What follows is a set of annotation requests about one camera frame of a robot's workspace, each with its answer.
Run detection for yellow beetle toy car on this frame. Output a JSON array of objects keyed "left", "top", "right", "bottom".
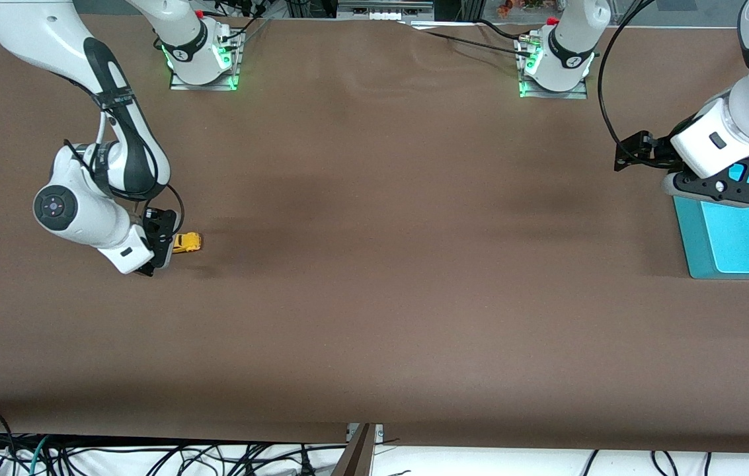
[{"left": 171, "top": 231, "right": 203, "bottom": 255}]

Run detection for teal plastic bin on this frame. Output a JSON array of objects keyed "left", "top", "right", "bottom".
[{"left": 672, "top": 149, "right": 749, "bottom": 280}]

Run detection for brown paper table cover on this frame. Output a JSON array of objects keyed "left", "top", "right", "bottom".
[{"left": 0, "top": 13, "right": 749, "bottom": 454}]

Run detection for brown table support beam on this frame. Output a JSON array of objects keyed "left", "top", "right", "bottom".
[{"left": 329, "top": 423, "right": 375, "bottom": 476}]

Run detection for grey metal rack unit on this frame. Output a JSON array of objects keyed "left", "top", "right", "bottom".
[{"left": 336, "top": 0, "right": 436, "bottom": 20}]

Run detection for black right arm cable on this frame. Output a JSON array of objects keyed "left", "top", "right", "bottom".
[{"left": 62, "top": 99, "right": 185, "bottom": 229}]

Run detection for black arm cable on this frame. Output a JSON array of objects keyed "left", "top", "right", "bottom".
[
  {"left": 598, "top": 0, "right": 656, "bottom": 156},
  {"left": 62, "top": 99, "right": 185, "bottom": 229}
]

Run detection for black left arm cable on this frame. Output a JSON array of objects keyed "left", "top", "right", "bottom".
[{"left": 598, "top": 0, "right": 656, "bottom": 156}]

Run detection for teal floor cable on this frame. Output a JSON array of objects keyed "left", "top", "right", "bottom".
[{"left": 29, "top": 435, "right": 52, "bottom": 476}]

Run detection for black cable across table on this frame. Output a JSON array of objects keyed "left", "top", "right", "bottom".
[{"left": 401, "top": 20, "right": 540, "bottom": 60}]

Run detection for silver table edge bracket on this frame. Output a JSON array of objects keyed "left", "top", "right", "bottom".
[{"left": 346, "top": 423, "right": 385, "bottom": 445}]

